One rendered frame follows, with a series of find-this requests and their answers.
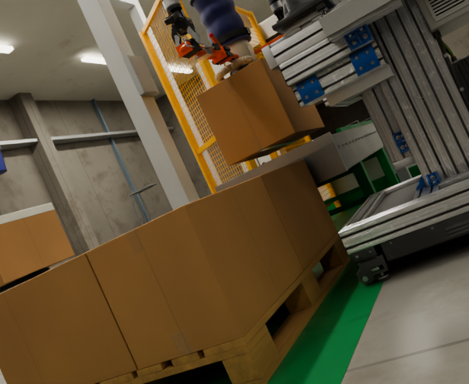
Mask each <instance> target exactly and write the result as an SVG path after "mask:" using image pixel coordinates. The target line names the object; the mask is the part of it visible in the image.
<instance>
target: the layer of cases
mask: <svg viewBox="0 0 469 384"><path fill-rule="evenodd" d="M337 233H338V231H337V229H336V227H335V225H334V223H333V220H332V219H331V217H330V214H329V212H328V210H327V208H326V206H325V203H324V201H323V199H322V197H321V195H320V192H319V190H318V188H317V186H316V184H315V182H314V179H313V177H312V176H311V172H310V171H309V169H308V166H307V165H306V162H305V160H304V159H301V160H299V161H296V162H293V163H292V164H289V165H286V166H283V167H281V168H277V169H276V170H273V171H270V172H268V173H266V174H262V175H260V176H258V177H255V178H252V179H250V180H248V181H245V182H242V183H240V184H236V185H235V186H232V187H229V188H226V189H224V190H221V191H219V192H217V193H214V194H211V195H209V196H207V197H204V198H201V199H198V200H195V201H193V202H191V203H188V204H185V205H183V206H180V207H178V208H176V209H175V210H172V211H170V212H169V213H166V214H164V215H163V216H160V217H158V218H156V219H153V220H152V221H150V222H147V223H146V224H144V225H142V226H140V227H137V228H135V229H133V230H131V231H129V232H127V233H125V234H123V235H121V236H119V237H117V238H114V239H112V240H110V241H108V242H106V243H104V244H102V245H100V246H98V247H96V248H93V249H91V250H90V251H87V252H85V253H84V254H81V255H79V256H78V257H76V258H73V259H71V260H69V261H66V262H65V263H63V264H60V265H59V266H57V267H54V268H52V269H50V270H48V271H46V272H44V273H42V274H40V275H38V276H36V277H34V278H32V279H29V280H27V281H25V282H23V283H21V284H19V285H17V286H15V287H13V288H11V289H9V290H6V291H4V292H3V293H0V370H1V372H2V375H3V376H4V378H5V381H6V383H7V384H95V383H98V382H102V381H104V380H107V379H112V378H114V377H117V376H122V375H124V374H127V373H131V372H133V371H136V370H140V369H143V368H146V367H149V366H153V365H155V364H158V363H163V362H165V361H168V360H173V359H175V358H178V357H182V356H185V355H187V354H191V353H194V352H197V351H200V350H204V349H206V348H209V347H214V346H216V345H219V344H224V343H226V342H229V341H233V340H236V339H239V338H242V337H243V336H245V335H246V333H248V331H249V330H250V329H251V328H252V327H253V326H254V325H255V324H256V322H257V321H258V320H259V319H260V318H261V317H262V316H263V315H264V313H265V312H266V311H267V310H268V309H269V308H270V307H271V306H272V304H273V303H274V302H275V301H276V300H277V299H278V298H279V297H280V296H281V295H282V294H283V293H284V292H285V291H286V290H287V288H288V287H289V286H290V285H291V284H292V283H293V282H294V281H295V279H296V278H297V277H298V276H299V275H300V274H301V273H302V271H303V270H304V269H305V268H306V267H307V266H308V265H309V264H310V263H311V262H312V261H313V260H314V259H315V258H316V257H317V256H318V254H319V253H320V252H321V251H322V250H323V249H324V248H325V247H326V245H327V244H328V243H329V242H330V241H331V240H332V239H333V237H334V236H335V235H336V234H337Z"/></svg>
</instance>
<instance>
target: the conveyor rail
mask: <svg viewBox="0 0 469 384"><path fill-rule="evenodd" d="M331 135H332V137H333V139H334V141H335V143H336V144H337V148H338V149H339V151H340V154H341V155H342V158H343V160H344V162H345V164H346V167H347V169H349V168H351V167H352V166H354V165H356V164H357V163H359V162H360V161H362V160H363V159H365V158H367V157H368V156H370V155H371V154H373V153H374V152H376V151H378V150H379V149H381V148H382V147H384V145H383V143H382V141H381V138H380V136H379V135H378V132H377V130H376V128H375V125H374V123H369V124H366V125H363V126H358V127H356V128H352V129H350V130H345V131H342V132H339V133H334V134H331Z"/></svg>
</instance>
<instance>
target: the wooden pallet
mask: <svg viewBox="0 0 469 384"><path fill-rule="evenodd" d="M350 260H351V258H350V256H349V255H348V254H347V253H346V250H345V248H344V247H343V243H342V242H341V240H340V237H339V236H338V233H337V234H336V235H335V236H334V237H333V239H332V240H331V241H330V242H329V243H328V244H327V245H326V247H325V248H324V249H323V250H322V251H321V252H320V253H319V254H318V256H317V257H316V258H315V259H314V260H313V261H312V262H311V263H310V264H309V265H308V266H307V267H306V268H305V269H304V270H303V271H302V273H301V274H300V275H299V276H298V277H297V278H296V279H295V281H294V282H293V283H292V284H291V285H290V286H289V287H288V288H287V290H286V291H285V292H284V293H283V294H282V295H281V296H280V297H279V298H278V299H277V300H276V301H275V302H274V303H273V304H272V306H271V307H270V308H269V309H268V310H267V311H266V312H265V313H264V315H263V316H262V317H261V318H260V319H259V320H258V321H257V322H256V324H255V325H254V326H253V327H252V328H251V329H250V330H249V331H248V333H246V335H245V336H243V337H242V338H239V339H236V340H233V341H229V342H226V343H224V344H219V345H216V346H214V347H209V348H206V349H204V350H200V351H197V352H194V353H191V354H187V355H185V356H182V357H178V358H175V359H173V360H168V361H165V362H163V363H158V364H155V365H153V366H149V367H146V368H143V369H140V370H136V371H133V372H131V373H127V374H124V375H122V376H117V377H114V378H112V379H107V380H104V381H102V382H98V383H95V384H181V383H182V382H183V381H184V380H185V379H186V378H187V377H188V376H189V375H190V374H191V373H192V372H193V371H194V370H195V369H196V368H197V367H201V366H205V365H208V364H211V363H215V362H218V361H221V360H222V362H223V364H224V367H225V369H226V371H227V373H228V376H229V378H230V380H231V382H232V384H267V382H268V381H269V380H270V378H271V376H272V375H273V374H274V372H275V371H276V369H277V367H278V366H279V365H280V363H281V362H282V360H283V359H284V357H285V356H286V354H287V353H288V352H289V350H290V348H291V347H292V345H293V344H294V343H295V341H296V340H297V338H298V336H299V335H300V334H301V332H302V331H303V329H304V328H305V326H306V325H307V323H308V322H309V321H310V319H311V317H312V316H313V314H314V313H315V312H316V310H317V308H318V307H319V305H320V304H321V303H322V302H323V300H324V298H325V297H326V295H327V294H328V293H329V291H330V289H331V288H332V286H333V285H334V284H335V283H336V281H337V279H338V278H339V276H340V275H341V273H342V272H343V270H344V269H345V267H346V266H347V264H348V263H349V262H350ZM319 261H320V263H321V266H322V268H323V269H324V272H323V273H322V274H321V275H320V276H319V278H318V279H317V280H316V278H315V276H314V273H313V271H312V269H313V268H314V267H315V265H316V264H317V263H318V262H319ZM284 302H285V304H286V307H287V309H288V310H289V313H290V315H289V316H288V318H287V319H286V320H285V321H284V322H283V323H282V325H281V326H280V327H279V329H278V330H277V331H276V333H275V334H274V335H273V336H272V337H271V336H270V333H269V332H268V328H267V326H266V322H267V321H268V320H269V319H270V317H271V316H272V315H273V314H274V313H275V312H276V310H277V309H278V308H279V307H280V306H281V305H282V304H283V303H284Z"/></svg>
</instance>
